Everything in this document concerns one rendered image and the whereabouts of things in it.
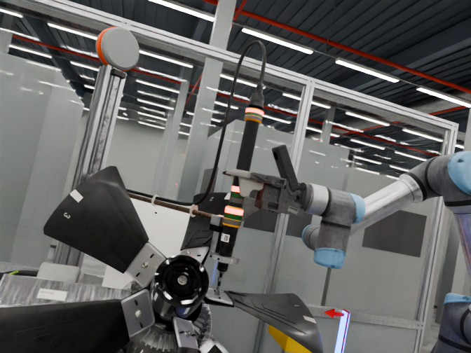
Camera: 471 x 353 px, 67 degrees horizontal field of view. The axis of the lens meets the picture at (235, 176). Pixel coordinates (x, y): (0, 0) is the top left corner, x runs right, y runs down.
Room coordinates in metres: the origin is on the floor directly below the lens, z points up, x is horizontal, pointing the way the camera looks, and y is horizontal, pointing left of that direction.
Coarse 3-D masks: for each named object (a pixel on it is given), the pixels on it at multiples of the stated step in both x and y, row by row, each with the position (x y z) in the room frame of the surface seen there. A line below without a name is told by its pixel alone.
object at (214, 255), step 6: (216, 216) 0.86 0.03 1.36; (210, 222) 0.87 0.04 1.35; (216, 222) 0.86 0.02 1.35; (222, 222) 0.86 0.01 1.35; (210, 228) 0.86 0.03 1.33; (216, 228) 0.85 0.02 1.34; (222, 228) 0.86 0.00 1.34; (216, 234) 0.86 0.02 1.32; (216, 240) 0.85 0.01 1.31; (216, 246) 0.85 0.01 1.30; (210, 252) 0.85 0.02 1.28; (216, 252) 0.85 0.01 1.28; (216, 258) 0.82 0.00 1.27; (222, 258) 0.81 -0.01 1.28; (228, 258) 0.82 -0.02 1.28; (234, 258) 0.83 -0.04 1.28
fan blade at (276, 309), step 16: (240, 304) 0.82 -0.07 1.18; (256, 304) 0.85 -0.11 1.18; (272, 304) 0.89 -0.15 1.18; (288, 304) 0.93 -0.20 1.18; (304, 304) 0.96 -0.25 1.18; (272, 320) 0.81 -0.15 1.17; (288, 320) 0.84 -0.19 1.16; (304, 320) 0.88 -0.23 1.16; (304, 336) 0.82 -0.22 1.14; (320, 336) 0.85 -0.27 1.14; (320, 352) 0.80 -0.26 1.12
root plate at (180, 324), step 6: (174, 318) 0.75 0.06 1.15; (180, 318) 0.78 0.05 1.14; (174, 324) 0.75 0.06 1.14; (180, 324) 0.77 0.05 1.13; (186, 324) 0.80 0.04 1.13; (192, 324) 0.82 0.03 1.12; (180, 330) 0.76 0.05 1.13; (186, 330) 0.78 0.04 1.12; (192, 330) 0.81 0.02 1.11; (180, 336) 0.74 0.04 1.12; (180, 342) 0.73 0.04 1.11; (186, 342) 0.76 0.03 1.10; (192, 342) 0.78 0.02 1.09
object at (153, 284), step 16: (176, 256) 0.80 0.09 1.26; (160, 272) 0.77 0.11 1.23; (176, 272) 0.79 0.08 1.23; (192, 272) 0.79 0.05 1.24; (160, 288) 0.74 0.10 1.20; (176, 288) 0.76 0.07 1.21; (192, 288) 0.77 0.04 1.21; (208, 288) 0.79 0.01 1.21; (160, 304) 0.76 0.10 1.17; (176, 304) 0.74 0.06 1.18; (192, 304) 0.75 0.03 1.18; (160, 320) 0.82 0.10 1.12; (192, 320) 0.84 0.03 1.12
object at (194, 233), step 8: (216, 200) 1.05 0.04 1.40; (224, 200) 1.04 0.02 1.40; (248, 200) 1.02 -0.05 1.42; (200, 208) 1.04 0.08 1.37; (208, 208) 1.03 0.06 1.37; (216, 208) 1.01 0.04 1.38; (224, 208) 1.00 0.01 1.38; (248, 208) 0.99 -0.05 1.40; (256, 208) 0.99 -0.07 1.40; (248, 216) 0.96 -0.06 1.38; (192, 224) 0.99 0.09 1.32; (200, 224) 0.98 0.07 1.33; (208, 224) 0.96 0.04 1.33; (192, 232) 0.96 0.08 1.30; (200, 232) 0.94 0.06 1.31; (208, 232) 0.93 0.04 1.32; (184, 240) 0.95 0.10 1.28; (192, 240) 0.93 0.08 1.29; (200, 240) 0.91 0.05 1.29; (208, 240) 0.90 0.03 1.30; (184, 248) 0.92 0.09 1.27
